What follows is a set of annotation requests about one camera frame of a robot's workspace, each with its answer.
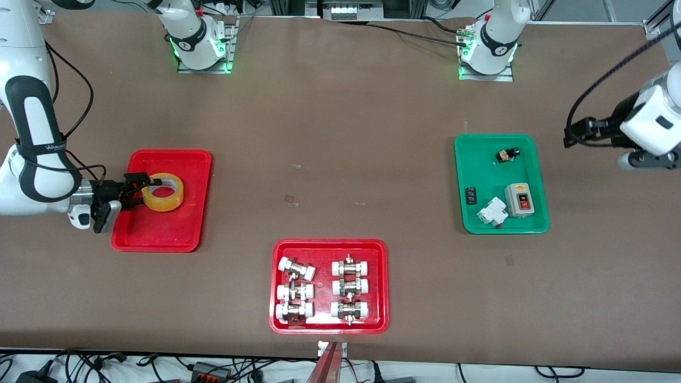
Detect clear yellowish tape roll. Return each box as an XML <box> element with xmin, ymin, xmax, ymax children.
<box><xmin>142</xmin><ymin>173</ymin><xmax>185</xmax><ymax>212</ymax></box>

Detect red plastic tray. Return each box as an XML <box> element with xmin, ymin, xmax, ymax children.
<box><xmin>111</xmin><ymin>149</ymin><xmax>212</xmax><ymax>253</ymax></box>

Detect green plastic tray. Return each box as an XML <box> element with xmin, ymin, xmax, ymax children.
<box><xmin>454</xmin><ymin>134</ymin><xmax>550</xmax><ymax>235</ymax></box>

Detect red tray holding valves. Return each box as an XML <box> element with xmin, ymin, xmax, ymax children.
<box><xmin>269</xmin><ymin>238</ymin><xmax>389</xmax><ymax>335</ymax></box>

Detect white circuit breaker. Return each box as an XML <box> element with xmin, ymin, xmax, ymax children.
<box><xmin>476</xmin><ymin>197</ymin><xmax>508</xmax><ymax>229</ymax></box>

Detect metal valve with white ends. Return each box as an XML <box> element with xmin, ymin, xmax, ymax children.
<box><xmin>332</xmin><ymin>277</ymin><xmax>370</xmax><ymax>298</ymax></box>
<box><xmin>330</xmin><ymin>299</ymin><xmax>369</xmax><ymax>326</ymax></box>
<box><xmin>276</xmin><ymin>282</ymin><xmax>314</xmax><ymax>302</ymax></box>
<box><xmin>278</xmin><ymin>256</ymin><xmax>317</xmax><ymax>281</ymax></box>
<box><xmin>275</xmin><ymin>301</ymin><xmax>314</xmax><ymax>324</ymax></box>
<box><xmin>331</xmin><ymin>254</ymin><xmax>370</xmax><ymax>278</ymax></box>

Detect grey power strip orange switches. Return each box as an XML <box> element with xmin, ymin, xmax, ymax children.
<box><xmin>190</xmin><ymin>361</ymin><xmax>233</xmax><ymax>381</ymax></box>

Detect black power adapter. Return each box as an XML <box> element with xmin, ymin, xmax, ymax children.
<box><xmin>15</xmin><ymin>366</ymin><xmax>59</xmax><ymax>383</ymax></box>

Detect white power strip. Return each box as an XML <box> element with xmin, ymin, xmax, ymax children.
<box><xmin>329</xmin><ymin>3</ymin><xmax>385</xmax><ymax>21</ymax></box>

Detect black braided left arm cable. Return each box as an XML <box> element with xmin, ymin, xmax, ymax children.
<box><xmin>566</xmin><ymin>21</ymin><xmax>681</xmax><ymax>136</ymax></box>

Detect grey on-off switch box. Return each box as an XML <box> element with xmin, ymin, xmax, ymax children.
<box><xmin>504</xmin><ymin>182</ymin><xmax>535</xmax><ymax>219</ymax></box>

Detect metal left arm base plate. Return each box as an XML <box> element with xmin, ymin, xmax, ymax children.
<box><xmin>458</xmin><ymin>21</ymin><xmax>515</xmax><ymax>82</ymax></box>

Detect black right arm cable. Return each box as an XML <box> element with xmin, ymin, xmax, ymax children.
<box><xmin>45</xmin><ymin>40</ymin><xmax>107</xmax><ymax>184</ymax></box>

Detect aluminium profile rail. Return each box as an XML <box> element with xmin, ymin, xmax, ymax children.
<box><xmin>532</xmin><ymin>0</ymin><xmax>681</xmax><ymax>39</ymax></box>

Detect black floor cable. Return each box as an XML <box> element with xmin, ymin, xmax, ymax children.
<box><xmin>136</xmin><ymin>353</ymin><xmax>177</xmax><ymax>369</ymax></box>
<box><xmin>229</xmin><ymin>357</ymin><xmax>320</xmax><ymax>381</ymax></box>
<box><xmin>456</xmin><ymin>363</ymin><xmax>587</xmax><ymax>380</ymax></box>
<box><xmin>57</xmin><ymin>348</ymin><xmax>129</xmax><ymax>374</ymax></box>

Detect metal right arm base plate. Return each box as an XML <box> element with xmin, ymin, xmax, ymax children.
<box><xmin>177</xmin><ymin>15</ymin><xmax>238</xmax><ymax>74</ymax></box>

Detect black cable across table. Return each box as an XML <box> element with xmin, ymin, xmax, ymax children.
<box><xmin>366</xmin><ymin>16</ymin><xmax>475</xmax><ymax>47</ymax></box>

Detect aluminium frame structure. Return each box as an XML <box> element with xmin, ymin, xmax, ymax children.
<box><xmin>268</xmin><ymin>0</ymin><xmax>427</xmax><ymax>20</ymax></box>

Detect reddish aluminium camera post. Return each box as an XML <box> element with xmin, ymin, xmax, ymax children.
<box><xmin>305</xmin><ymin>340</ymin><xmax>348</xmax><ymax>383</ymax></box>

